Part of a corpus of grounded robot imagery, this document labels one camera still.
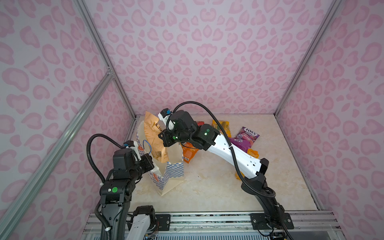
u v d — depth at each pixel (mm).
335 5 687
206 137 490
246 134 1042
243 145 881
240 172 441
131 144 596
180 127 515
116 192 424
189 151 927
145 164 587
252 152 850
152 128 642
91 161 436
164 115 586
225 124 1054
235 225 734
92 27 742
